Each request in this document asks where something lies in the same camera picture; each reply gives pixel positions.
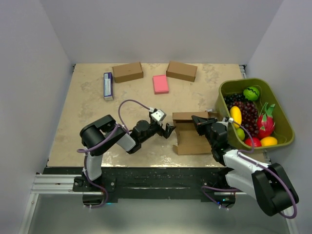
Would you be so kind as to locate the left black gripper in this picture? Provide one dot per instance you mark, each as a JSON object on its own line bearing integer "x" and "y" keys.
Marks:
{"x": 166, "y": 132}

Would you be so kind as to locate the red toy apple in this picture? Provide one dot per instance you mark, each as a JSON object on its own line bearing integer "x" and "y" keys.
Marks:
{"x": 253, "y": 142}

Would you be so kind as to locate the folded cardboard box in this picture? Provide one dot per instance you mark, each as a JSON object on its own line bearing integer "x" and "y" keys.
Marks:
{"x": 181, "y": 71}
{"x": 127, "y": 72}

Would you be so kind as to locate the black grape bunch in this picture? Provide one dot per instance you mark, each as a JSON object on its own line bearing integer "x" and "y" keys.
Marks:
{"x": 230, "y": 99}

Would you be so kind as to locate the pink sticky note pad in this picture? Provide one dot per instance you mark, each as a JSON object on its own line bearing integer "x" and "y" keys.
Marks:
{"x": 160, "y": 85}

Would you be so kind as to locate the green toy melon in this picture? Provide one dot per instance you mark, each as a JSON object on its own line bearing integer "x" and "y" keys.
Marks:
{"x": 251, "y": 93}

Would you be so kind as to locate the purple toothpaste box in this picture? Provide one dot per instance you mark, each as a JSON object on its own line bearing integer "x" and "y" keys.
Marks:
{"x": 108, "y": 86}

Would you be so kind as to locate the aluminium rail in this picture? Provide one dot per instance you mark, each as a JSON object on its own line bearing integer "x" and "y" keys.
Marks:
{"x": 68, "y": 184}

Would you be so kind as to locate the green toy lime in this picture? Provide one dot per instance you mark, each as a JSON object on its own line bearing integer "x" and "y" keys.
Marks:
{"x": 240, "y": 133}

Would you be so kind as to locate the brown cardboard box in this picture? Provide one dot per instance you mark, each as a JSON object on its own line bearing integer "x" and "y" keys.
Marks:
{"x": 189, "y": 142}

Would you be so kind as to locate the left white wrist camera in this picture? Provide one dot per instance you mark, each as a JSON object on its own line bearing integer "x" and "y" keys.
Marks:
{"x": 157, "y": 115}

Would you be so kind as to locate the black base frame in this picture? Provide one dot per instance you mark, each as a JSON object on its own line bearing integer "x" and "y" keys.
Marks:
{"x": 155, "y": 183}

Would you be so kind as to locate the yellow toy lemon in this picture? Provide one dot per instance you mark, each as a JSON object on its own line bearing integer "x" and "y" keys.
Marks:
{"x": 236, "y": 115}

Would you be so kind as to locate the pink dragon fruit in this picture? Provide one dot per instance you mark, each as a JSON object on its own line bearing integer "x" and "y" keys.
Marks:
{"x": 265, "y": 121}

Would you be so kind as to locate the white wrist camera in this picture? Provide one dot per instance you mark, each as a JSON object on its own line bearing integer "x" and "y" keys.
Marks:
{"x": 157, "y": 115}
{"x": 228, "y": 119}

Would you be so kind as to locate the orange yellow mango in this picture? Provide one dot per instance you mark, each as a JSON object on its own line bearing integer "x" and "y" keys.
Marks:
{"x": 268, "y": 141}

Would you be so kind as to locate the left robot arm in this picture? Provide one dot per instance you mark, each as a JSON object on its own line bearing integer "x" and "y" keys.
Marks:
{"x": 99, "y": 136}

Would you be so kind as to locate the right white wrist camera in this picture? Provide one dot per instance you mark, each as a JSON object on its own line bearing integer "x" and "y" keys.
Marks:
{"x": 228, "y": 119}

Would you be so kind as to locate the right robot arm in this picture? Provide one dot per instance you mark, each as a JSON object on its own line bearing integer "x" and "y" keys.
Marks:
{"x": 267, "y": 183}

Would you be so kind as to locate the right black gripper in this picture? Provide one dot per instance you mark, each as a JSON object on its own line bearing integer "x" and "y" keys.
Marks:
{"x": 202, "y": 123}

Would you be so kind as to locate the dark red grape bunch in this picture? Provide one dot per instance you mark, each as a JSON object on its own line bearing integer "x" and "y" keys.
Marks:
{"x": 249, "y": 116}

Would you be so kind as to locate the left folded cardboard box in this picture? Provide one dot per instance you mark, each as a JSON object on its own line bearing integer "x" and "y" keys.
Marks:
{"x": 127, "y": 72}

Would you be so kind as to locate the olive green plastic bin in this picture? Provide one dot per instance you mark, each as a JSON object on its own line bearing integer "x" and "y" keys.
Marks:
{"x": 283, "y": 130}

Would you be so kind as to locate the right folded cardboard box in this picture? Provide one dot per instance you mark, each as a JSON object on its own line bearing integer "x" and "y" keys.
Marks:
{"x": 181, "y": 71}

